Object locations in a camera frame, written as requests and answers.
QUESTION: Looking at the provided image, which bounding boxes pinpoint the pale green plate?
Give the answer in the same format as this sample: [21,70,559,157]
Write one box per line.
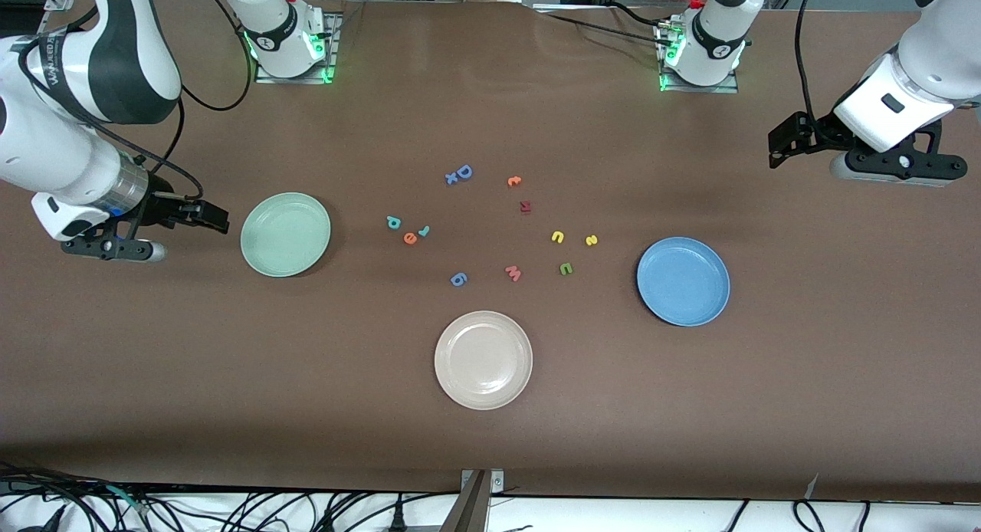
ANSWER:
[240,192,332,278]

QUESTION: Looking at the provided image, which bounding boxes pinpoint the blue plate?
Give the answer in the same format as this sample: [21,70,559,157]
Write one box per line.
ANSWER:
[636,236,731,327]

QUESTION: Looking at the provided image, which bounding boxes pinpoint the beige plate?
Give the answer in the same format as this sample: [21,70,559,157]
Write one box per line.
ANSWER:
[434,310,534,411]

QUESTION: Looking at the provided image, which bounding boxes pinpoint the dark support beam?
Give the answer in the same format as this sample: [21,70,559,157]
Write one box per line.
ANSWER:
[440,472,491,532]

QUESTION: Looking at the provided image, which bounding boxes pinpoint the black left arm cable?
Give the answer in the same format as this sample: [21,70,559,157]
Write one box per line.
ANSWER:
[795,0,819,123]

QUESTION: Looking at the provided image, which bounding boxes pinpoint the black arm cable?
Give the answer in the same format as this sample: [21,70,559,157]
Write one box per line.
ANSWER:
[795,0,819,123]
[17,0,255,203]

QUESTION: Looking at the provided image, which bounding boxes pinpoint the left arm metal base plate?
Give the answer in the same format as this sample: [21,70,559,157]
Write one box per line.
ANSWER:
[658,20,740,94]

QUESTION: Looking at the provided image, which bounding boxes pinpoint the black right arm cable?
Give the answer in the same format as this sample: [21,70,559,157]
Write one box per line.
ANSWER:
[17,0,255,203]

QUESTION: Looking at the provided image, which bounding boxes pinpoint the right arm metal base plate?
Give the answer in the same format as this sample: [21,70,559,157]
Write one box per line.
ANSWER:
[254,12,339,84]

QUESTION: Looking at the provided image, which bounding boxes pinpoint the black cable on table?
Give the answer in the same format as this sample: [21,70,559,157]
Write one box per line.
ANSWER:
[604,2,669,27]
[533,11,666,41]

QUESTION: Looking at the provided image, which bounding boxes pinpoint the cable with teal plug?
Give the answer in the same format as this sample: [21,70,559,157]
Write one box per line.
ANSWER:
[103,482,150,517]

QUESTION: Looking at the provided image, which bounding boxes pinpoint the black floor cable bundle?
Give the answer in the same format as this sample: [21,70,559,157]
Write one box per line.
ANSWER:
[0,461,461,532]

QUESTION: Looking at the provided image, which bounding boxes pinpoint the black looped floor cable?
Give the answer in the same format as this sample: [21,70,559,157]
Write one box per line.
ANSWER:
[792,499,827,532]

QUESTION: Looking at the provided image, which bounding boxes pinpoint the silver table edge bracket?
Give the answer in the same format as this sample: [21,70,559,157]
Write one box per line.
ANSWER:
[461,469,506,496]

